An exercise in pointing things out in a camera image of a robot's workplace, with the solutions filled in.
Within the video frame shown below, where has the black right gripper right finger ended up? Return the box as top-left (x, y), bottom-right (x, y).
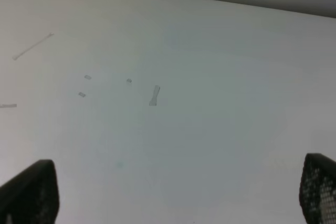
top-left (299, 153), bottom-right (335, 224)

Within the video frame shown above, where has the clear tape strip on table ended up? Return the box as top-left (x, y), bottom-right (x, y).
top-left (149, 85), bottom-right (160, 106)

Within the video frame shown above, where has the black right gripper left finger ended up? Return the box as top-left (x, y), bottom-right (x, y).
top-left (1, 159), bottom-right (59, 223)

